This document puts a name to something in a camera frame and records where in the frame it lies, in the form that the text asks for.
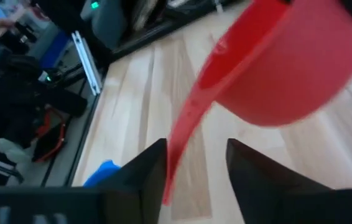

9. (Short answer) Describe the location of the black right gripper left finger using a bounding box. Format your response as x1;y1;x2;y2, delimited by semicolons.
96;138;169;224

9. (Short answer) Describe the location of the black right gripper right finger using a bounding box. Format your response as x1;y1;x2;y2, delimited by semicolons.
225;138;332;224

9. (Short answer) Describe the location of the blue measuring cup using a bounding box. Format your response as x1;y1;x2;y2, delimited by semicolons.
83;159;123;188

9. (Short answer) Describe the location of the red measuring cup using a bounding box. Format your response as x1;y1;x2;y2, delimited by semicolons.
162;0;352;206

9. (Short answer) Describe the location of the black bag with red trim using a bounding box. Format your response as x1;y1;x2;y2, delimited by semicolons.
31;107;68;163

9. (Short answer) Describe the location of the silver aluminium extrusion bar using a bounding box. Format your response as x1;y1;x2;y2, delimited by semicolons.
71;30;103;96

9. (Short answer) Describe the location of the blue panel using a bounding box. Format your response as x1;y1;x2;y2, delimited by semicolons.
39;29;71;69

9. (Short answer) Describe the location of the grey box with green light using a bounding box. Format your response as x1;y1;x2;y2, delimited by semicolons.
81;0;129;49

